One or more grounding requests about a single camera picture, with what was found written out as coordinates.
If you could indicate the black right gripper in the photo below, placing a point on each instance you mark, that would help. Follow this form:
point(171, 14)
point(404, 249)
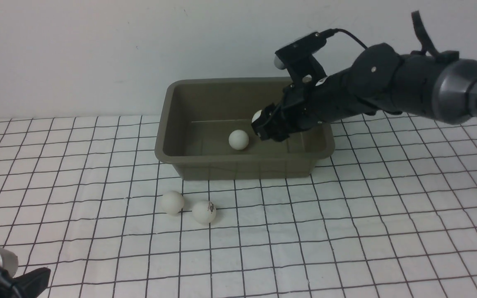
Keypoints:
point(308, 106)

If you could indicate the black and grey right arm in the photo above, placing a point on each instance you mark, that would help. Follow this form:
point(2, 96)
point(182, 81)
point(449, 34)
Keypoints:
point(379, 80)

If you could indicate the plain white table-tennis ball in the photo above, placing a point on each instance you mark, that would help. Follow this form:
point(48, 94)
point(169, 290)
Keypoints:
point(172, 202)

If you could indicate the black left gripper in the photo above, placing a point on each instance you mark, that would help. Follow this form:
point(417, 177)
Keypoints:
point(30, 284)

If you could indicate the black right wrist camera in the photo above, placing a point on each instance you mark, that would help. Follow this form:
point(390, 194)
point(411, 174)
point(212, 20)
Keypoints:
point(298, 60)

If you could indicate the white grid-pattern tablecloth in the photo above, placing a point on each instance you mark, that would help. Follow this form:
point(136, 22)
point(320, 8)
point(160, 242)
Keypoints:
point(392, 214)

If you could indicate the olive plastic bin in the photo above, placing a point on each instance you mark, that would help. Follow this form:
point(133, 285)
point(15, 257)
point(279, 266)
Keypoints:
point(199, 114)

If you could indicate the white table-tennis ball with logo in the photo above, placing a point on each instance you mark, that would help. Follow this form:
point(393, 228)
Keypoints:
point(204, 212)

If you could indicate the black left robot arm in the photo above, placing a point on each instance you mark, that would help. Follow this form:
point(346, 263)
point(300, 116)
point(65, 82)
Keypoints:
point(8, 267)

